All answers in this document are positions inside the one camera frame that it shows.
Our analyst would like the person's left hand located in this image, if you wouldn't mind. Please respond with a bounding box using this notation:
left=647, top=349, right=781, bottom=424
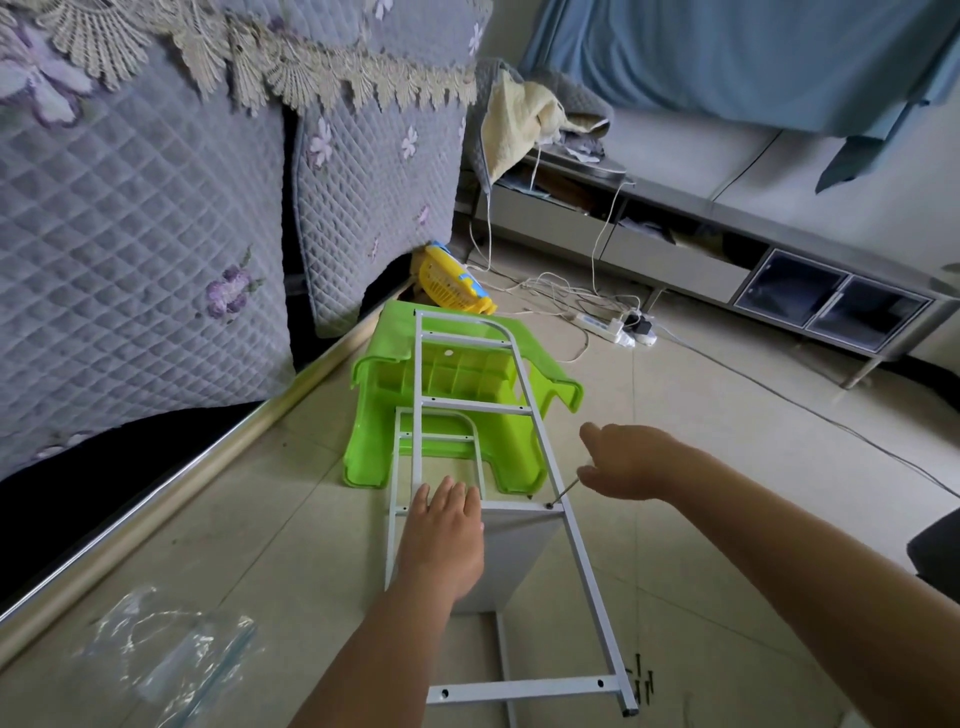
left=393, top=475, right=488, bottom=605

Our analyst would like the person's right hand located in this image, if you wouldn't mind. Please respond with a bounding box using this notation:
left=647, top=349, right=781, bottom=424
left=576, top=421, right=699, bottom=504

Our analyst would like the white wooden board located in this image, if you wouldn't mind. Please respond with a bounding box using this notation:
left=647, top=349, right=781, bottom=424
left=450, top=502, right=567, bottom=615

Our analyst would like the white metal frame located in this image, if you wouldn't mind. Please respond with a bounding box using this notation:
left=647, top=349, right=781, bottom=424
left=382, top=309, right=642, bottom=719
left=393, top=405, right=521, bottom=728

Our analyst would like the clear plastic screw bag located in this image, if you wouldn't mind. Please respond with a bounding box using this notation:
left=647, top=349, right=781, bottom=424
left=72, top=582, right=260, bottom=728

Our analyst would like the person's left forearm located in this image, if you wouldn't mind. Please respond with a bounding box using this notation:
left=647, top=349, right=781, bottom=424
left=288, top=577, right=459, bottom=728

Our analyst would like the person's right forearm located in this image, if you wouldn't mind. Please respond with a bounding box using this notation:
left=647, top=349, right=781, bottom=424
left=667, top=447, right=960, bottom=728

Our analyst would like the white power strip with plugs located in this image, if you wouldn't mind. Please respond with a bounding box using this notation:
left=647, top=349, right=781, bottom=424
left=622, top=309, right=662, bottom=348

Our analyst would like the long white power strip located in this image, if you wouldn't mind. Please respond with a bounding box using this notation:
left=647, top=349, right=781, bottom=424
left=571, top=309, right=638, bottom=350

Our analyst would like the green plastic stool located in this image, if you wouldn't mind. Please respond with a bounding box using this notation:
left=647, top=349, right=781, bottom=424
left=340, top=298, right=587, bottom=497

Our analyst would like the pile of black screws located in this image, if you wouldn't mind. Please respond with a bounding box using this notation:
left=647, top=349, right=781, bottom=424
left=627, top=651, right=659, bottom=710

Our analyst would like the yellow plastic basket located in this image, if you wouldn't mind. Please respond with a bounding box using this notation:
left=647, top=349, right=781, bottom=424
left=411, top=240, right=500, bottom=318

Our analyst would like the grey marble TV cabinet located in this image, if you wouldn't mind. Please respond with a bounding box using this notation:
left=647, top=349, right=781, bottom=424
left=468, top=132, right=960, bottom=392

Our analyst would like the grey sofa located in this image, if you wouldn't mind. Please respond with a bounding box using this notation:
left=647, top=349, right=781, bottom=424
left=904, top=507, right=960, bottom=605

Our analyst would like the pile of pale cloth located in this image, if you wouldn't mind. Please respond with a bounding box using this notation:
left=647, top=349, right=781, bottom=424
left=474, top=60, right=617, bottom=192

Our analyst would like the blue cloth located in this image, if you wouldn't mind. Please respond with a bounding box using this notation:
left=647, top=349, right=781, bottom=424
left=517, top=0, right=960, bottom=194

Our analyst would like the grey textured furniture cover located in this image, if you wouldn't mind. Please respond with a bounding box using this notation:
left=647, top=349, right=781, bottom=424
left=0, top=0, right=497, bottom=482

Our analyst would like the tangle of white cables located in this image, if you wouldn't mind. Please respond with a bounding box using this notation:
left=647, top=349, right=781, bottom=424
left=468, top=142, right=662, bottom=362

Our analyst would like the long dark cable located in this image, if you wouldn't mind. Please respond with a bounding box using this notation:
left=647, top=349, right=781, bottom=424
left=657, top=330, right=960, bottom=500

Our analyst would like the chrome metal base rail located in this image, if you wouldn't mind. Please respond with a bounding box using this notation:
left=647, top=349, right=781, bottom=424
left=0, top=307, right=384, bottom=669

